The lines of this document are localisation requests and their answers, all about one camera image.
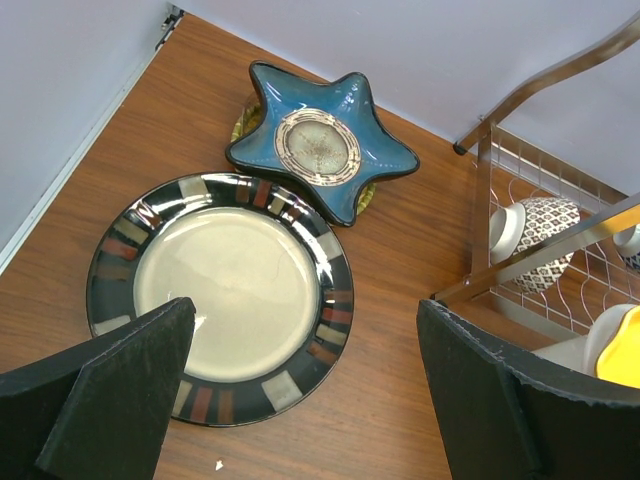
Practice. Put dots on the green leaf pattern plate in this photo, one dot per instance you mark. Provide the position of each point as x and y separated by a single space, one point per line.
249 118

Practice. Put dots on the blue zigzag bowl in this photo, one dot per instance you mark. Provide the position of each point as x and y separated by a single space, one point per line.
627 245

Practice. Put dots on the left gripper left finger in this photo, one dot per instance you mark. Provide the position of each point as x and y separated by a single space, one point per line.
100 409

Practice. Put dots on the white plastic bin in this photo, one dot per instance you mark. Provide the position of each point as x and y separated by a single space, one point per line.
581 353

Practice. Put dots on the aluminium frame rail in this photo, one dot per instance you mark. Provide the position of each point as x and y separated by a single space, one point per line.
66 66

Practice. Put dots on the brown patterned bowl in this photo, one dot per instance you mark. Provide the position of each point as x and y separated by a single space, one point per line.
526 223

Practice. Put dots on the steel dish rack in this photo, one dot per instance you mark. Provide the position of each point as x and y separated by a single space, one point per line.
543 253

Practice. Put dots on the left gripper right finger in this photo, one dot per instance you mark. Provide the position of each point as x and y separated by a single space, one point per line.
505 413

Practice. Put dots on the black striped rim plate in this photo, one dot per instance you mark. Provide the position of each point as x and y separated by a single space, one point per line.
271 284

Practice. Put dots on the blue star shaped dish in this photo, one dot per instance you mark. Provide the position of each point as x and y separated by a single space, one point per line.
324 137

